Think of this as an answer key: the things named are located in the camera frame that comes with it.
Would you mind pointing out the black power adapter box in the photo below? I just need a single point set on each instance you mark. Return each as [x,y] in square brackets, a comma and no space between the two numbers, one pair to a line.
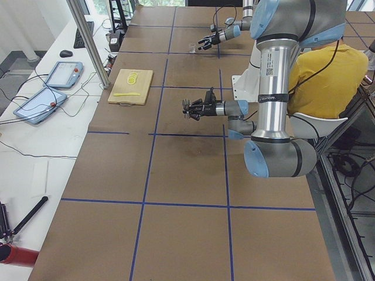
[115,40]

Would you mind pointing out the blue teach pendant far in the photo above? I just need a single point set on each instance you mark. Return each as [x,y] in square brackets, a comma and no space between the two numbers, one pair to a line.
[64,74]

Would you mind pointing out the black computer mouse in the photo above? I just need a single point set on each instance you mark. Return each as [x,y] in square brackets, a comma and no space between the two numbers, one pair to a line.
[66,53]

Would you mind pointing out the red cylinder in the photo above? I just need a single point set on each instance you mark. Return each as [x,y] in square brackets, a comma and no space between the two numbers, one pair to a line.
[18,256]

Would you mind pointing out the brown paper table cover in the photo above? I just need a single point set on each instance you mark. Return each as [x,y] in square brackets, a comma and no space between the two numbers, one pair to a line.
[156,196]

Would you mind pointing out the black tripod leg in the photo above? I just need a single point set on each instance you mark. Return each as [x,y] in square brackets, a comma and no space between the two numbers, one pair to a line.
[30,214]

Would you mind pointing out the clear glass cup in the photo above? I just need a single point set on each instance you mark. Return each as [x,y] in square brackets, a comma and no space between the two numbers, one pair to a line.
[192,48]

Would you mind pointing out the blue teach pendant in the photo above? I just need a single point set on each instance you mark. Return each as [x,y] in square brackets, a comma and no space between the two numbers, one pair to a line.
[64,74]
[40,106]

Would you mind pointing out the steel measuring jigger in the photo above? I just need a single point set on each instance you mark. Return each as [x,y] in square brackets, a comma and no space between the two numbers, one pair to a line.
[186,108]

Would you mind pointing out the aluminium frame post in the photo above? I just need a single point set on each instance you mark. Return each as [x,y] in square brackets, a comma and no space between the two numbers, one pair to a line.
[80,20]

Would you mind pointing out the blue teach pendant near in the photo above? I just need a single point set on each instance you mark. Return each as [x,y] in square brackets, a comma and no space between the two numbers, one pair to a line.
[40,106]

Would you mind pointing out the wooden cutting board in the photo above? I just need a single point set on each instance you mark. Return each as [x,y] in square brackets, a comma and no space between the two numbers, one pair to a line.
[141,86]

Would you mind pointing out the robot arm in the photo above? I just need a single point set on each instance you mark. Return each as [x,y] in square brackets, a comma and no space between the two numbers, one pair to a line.
[233,27]
[280,29]

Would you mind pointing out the white plastic chair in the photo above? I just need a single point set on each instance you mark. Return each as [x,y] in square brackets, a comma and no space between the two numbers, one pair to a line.
[310,127]

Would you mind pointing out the yellow plastic knife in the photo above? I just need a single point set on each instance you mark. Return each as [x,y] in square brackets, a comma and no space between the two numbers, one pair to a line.
[126,94]

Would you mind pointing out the person in yellow shirt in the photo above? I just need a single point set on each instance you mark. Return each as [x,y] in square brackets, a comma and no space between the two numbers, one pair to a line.
[324,80]

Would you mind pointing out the lemon slice front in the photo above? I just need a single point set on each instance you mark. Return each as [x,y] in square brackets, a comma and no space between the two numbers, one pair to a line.
[131,80]

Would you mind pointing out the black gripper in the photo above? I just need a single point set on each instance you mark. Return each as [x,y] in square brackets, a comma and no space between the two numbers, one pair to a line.
[209,109]
[215,38]

